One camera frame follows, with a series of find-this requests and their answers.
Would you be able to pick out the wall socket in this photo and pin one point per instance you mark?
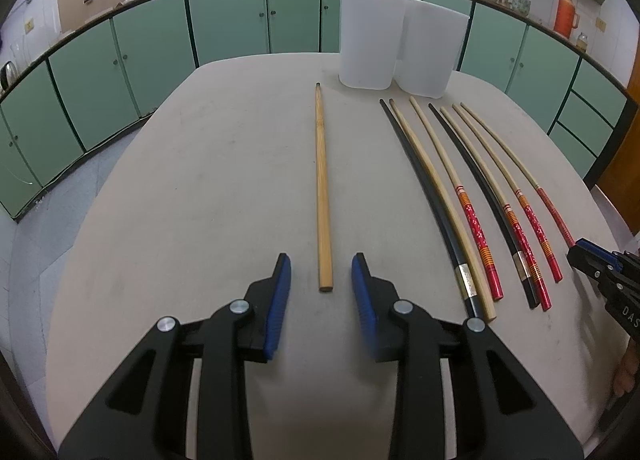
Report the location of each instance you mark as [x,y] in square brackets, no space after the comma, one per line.
[601,24]

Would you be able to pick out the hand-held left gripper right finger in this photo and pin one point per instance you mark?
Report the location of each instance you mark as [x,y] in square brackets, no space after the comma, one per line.
[363,305]

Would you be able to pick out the glass jar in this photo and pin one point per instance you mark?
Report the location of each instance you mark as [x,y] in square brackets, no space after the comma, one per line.
[581,41]

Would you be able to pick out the wooden door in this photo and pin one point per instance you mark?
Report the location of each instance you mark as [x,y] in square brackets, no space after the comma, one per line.
[622,175]

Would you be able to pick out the towel rail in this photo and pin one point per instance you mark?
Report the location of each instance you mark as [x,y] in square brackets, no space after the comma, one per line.
[22,4]

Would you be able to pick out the green base cabinets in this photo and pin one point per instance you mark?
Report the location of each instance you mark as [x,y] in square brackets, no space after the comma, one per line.
[150,55]

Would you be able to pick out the black chopstick with silver band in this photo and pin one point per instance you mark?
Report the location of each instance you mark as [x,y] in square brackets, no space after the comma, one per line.
[465,280]
[521,261]

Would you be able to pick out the plain bamboo chopstick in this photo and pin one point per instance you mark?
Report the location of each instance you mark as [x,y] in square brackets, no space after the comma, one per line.
[487,312]
[322,190]

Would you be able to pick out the white plastic container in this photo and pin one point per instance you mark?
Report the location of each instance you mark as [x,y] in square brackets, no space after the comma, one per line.
[370,40]
[432,50]

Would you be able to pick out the person's right hand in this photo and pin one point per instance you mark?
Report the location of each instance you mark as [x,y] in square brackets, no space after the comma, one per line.
[629,370]

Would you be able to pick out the orange thermos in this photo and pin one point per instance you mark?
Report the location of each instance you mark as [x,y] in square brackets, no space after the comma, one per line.
[565,17]

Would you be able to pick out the glass mug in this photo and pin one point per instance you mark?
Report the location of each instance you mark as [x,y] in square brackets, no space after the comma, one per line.
[520,5]

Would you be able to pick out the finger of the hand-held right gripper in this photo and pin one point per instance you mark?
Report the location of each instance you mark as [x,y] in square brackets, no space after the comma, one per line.
[597,247]
[587,265]

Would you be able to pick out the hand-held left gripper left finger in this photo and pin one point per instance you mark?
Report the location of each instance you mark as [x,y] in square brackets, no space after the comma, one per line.
[279,300]

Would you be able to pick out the metal kettle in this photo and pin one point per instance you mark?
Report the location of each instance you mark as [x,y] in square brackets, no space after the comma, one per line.
[9,74]

